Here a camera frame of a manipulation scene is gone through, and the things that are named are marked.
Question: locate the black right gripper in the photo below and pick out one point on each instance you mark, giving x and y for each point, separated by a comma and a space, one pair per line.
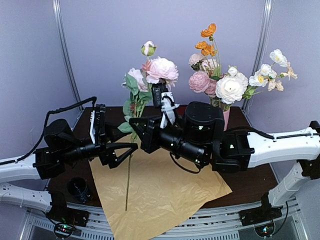
147, 135

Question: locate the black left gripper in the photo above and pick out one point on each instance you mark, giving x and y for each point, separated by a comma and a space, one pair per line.
106, 153

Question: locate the lilac pink flower stem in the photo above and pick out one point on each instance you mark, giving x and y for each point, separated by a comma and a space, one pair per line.
139, 82

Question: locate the orange yellow wrapping paper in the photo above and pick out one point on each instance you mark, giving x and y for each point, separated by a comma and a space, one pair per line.
147, 194

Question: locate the pink cylindrical vase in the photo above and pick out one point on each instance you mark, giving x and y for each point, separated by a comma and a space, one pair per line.
226, 115

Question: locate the orange flower stem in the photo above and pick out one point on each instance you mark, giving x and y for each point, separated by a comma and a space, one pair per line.
209, 50

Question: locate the white blue flower stem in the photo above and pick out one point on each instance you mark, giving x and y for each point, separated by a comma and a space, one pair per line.
266, 76

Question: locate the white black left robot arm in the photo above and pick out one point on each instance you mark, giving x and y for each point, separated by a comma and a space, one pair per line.
63, 148

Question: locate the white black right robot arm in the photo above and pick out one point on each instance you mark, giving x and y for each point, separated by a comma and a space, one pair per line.
199, 136

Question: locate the dark blue cup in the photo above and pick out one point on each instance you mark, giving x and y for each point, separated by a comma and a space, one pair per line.
78, 188

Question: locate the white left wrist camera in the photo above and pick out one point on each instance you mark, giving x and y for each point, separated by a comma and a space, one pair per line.
97, 130

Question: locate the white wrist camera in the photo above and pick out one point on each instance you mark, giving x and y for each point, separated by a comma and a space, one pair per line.
97, 130
163, 99

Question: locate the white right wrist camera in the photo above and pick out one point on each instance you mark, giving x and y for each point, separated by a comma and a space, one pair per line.
163, 99

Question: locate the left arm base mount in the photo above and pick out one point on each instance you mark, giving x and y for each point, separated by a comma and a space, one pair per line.
65, 220

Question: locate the left aluminium frame post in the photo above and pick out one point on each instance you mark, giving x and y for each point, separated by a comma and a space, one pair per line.
64, 48

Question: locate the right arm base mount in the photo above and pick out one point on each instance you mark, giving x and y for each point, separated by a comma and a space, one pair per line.
261, 219

